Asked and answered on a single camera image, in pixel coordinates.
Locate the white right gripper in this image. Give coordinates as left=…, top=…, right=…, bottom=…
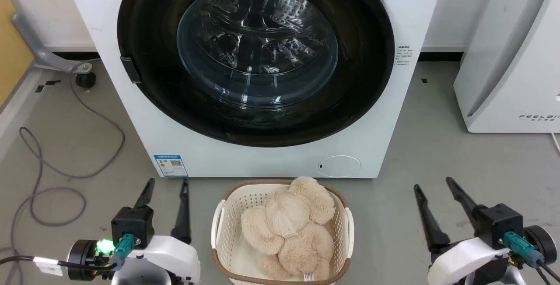
left=413, top=177, right=513, bottom=285

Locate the blue energy label sticker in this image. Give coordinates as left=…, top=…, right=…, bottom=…
left=153, top=155, right=189, bottom=178

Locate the round white filter cover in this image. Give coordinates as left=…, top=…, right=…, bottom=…
left=318, top=155, right=362, bottom=177

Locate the white front-load washing machine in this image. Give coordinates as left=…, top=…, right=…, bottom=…
left=59, top=0, right=447, bottom=179

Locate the left gripper cable teal plug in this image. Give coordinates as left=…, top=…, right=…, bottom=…
left=0, top=234, right=136, bottom=272

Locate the beige plush teddy bear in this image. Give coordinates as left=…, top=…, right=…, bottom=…
left=240, top=176, right=336, bottom=282

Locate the small printed text sticker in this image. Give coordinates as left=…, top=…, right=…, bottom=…
left=395, top=45, right=413, bottom=67

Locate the white laundry basket brown rim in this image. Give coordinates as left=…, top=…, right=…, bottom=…
left=211, top=179, right=355, bottom=285

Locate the right gripper cable teal plug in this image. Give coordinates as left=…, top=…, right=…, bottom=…
left=503, top=232, right=560, bottom=285

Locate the black caster wheel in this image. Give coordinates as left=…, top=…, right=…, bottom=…
left=75, top=71, right=97, bottom=89

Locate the grey metal furniture leg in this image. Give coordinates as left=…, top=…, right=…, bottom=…
left=12, top=12, right=101, bottom=74

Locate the round black glass washer door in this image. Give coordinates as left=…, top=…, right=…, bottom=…
left=117, top=0, right=396, bottom=148

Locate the gripper cable teal plug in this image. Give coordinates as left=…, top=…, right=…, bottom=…
left=503, top=232, right=560, bottom=285
left=0, top=234, right=136, bottom=272

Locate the white air purifier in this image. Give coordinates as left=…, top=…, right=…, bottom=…
left=453, top=0, right=560, bottom=134

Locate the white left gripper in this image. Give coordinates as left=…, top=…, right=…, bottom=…
left=112, top=178, right=202, bottom=285

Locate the long grey floor cable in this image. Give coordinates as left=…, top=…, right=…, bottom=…
left=0, top=60, right=126, bottom=285

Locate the yellow wooden panel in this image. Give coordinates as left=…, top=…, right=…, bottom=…
left=0, top=0, right=35, bottom=106

